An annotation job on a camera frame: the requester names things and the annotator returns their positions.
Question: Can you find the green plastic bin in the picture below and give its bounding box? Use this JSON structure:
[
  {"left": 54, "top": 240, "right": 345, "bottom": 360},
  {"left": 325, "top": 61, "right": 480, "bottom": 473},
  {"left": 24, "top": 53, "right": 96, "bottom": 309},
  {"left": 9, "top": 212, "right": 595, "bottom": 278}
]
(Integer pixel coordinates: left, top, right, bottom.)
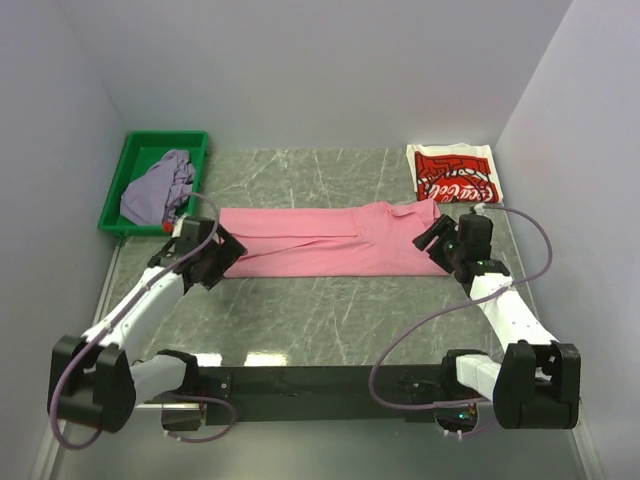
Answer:
[{"left": 99, "top": 130, "right": 208, "bottom": 237}]

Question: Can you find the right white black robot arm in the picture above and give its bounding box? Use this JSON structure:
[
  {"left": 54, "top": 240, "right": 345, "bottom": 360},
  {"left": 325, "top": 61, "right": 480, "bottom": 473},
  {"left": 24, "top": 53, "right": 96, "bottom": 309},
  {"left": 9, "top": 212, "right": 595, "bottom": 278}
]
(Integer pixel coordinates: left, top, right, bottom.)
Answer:
[{"left": 413, "top": 213, "right": 581, "bottom": 429}]

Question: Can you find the pink t-shirt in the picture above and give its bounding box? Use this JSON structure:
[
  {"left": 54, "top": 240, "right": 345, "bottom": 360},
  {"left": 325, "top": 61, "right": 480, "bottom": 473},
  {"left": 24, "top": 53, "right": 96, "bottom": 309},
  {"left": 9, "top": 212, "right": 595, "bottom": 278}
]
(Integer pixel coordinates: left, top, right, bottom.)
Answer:
[{"left": 220, "top": 200, "right": 445, "bottom": 278}]

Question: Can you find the folded red white Coca-Cola t-shirt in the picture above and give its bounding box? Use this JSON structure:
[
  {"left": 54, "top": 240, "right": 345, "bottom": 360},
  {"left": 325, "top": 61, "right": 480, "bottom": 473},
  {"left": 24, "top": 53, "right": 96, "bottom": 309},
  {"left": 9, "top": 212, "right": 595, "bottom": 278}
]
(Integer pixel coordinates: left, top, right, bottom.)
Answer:
[{"left": 405, "top": 143, "right": 504, "bottom": 203}]

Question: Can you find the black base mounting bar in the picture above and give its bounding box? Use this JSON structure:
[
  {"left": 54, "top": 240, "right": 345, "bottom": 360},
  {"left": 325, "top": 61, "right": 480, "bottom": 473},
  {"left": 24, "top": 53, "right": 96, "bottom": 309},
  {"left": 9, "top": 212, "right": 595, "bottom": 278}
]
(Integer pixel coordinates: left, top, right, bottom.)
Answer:
[{"left": 160, "top": 363, "right": 496, "bottom": 432}]

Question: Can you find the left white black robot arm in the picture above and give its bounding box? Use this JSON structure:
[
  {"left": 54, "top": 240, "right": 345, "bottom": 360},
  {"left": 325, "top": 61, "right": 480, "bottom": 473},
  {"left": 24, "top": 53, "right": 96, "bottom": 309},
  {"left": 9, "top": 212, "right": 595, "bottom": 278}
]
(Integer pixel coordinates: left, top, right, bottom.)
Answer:
[{"left": 47, "top": 216, "right": 247, "bottom": 433}]

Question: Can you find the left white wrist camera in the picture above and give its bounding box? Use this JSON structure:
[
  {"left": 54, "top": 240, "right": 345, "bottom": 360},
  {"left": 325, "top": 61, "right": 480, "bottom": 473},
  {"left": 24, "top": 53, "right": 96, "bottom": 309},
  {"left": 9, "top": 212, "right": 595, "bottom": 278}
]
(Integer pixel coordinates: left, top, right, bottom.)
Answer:
[{"left": 162, "top": 214, "right": 189, "bottom": 238}]

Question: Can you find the lavender t-shirt in bin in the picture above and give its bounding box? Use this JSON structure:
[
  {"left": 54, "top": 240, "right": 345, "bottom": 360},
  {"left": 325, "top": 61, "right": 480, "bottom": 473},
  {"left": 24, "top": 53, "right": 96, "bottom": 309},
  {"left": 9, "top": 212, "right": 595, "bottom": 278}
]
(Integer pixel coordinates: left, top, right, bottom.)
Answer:
[{"left": 120, "top": 149, "right": 196, "bottom": 226}]

